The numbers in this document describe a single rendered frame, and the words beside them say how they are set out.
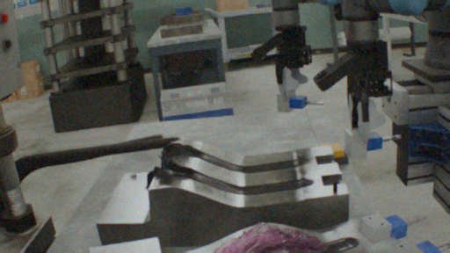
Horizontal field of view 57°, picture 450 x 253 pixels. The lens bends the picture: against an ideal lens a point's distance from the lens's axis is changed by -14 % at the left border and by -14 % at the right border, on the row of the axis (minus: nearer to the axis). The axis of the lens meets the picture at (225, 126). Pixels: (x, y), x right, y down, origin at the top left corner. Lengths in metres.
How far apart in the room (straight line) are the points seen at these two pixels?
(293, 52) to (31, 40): 6.68
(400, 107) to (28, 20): 6.96
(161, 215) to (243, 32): 6.49
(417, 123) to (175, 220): 0.67
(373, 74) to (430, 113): 0.34
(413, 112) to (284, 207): 0.49
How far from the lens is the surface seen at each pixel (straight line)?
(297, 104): 1.33
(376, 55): 0.96
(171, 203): 0.89
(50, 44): 4.89
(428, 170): 1.30
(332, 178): 0.97
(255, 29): 7.33
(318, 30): 7.54
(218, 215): 0.89
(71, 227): 1.10
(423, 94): 1.23
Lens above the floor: 1.29
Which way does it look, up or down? 17 degrees down
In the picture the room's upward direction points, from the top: 6 degrees counter-clockwise
